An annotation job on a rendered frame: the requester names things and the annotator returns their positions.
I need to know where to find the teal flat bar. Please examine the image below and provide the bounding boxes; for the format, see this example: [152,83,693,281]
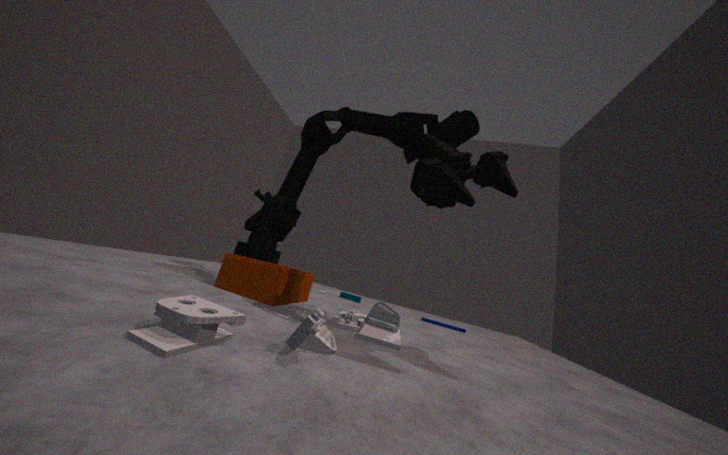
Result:
[339,292,361,303]

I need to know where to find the blue flat bar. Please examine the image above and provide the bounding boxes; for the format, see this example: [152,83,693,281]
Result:
[421,318,465,333]

